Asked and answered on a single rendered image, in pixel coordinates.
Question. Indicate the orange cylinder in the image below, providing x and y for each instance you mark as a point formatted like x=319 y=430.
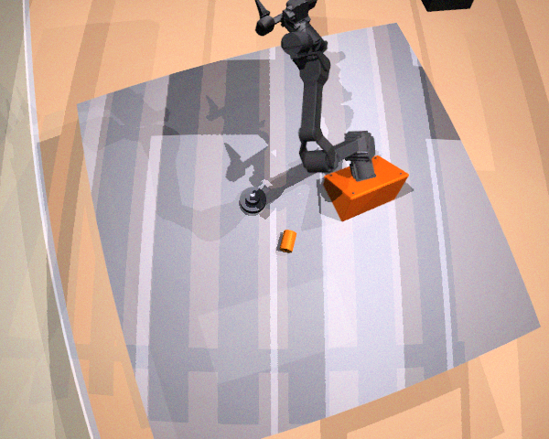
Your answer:
x=288 y=241

